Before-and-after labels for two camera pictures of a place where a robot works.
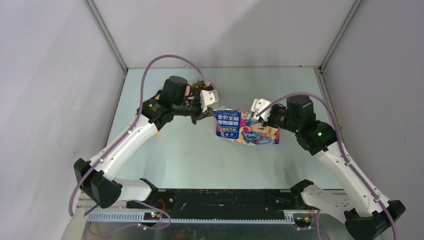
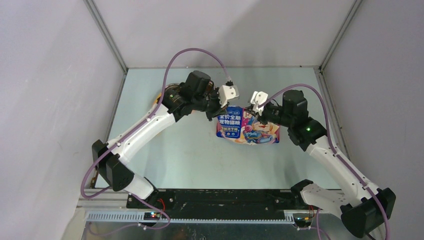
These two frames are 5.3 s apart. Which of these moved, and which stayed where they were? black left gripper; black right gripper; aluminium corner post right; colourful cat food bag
Moved: black left gripper
Stayed: black right gripper; colourful cat food bag; aluminium corner post right
